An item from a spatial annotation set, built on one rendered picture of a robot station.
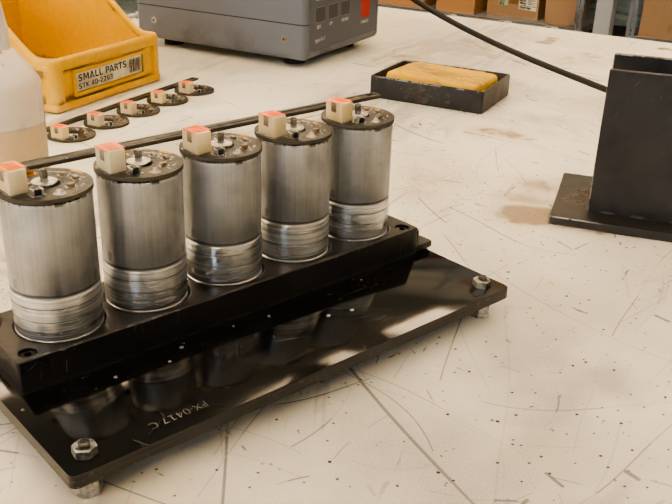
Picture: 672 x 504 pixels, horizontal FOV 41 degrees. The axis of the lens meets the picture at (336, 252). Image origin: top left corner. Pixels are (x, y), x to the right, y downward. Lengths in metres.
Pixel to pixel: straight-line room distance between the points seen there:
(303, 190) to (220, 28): 0.40
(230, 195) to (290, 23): 0.38
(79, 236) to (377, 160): 0.11
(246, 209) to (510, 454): 0.10
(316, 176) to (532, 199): 0.16
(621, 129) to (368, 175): 0.13
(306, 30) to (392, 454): 0.43
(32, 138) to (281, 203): 0.15
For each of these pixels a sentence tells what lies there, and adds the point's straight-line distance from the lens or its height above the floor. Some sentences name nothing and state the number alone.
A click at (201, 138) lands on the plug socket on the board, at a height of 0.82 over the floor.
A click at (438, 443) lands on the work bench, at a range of 0.25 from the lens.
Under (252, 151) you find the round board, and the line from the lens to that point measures 0.27.
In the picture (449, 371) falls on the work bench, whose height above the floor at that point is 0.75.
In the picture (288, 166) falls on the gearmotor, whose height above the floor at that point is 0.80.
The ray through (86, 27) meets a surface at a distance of 0.64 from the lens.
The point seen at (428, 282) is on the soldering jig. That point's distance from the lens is 0.31.
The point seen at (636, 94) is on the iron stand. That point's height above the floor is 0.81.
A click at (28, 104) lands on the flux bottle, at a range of 0.40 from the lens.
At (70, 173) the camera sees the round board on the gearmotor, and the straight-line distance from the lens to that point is 0.25.
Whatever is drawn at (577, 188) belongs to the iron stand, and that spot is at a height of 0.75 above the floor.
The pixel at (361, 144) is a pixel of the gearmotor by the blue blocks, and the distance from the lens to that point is 0.30.
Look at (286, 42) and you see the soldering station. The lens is 0.64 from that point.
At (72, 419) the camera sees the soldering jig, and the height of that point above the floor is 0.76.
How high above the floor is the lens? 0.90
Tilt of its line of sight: 25 degrees down
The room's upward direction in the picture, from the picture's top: 2 degrees clockwise
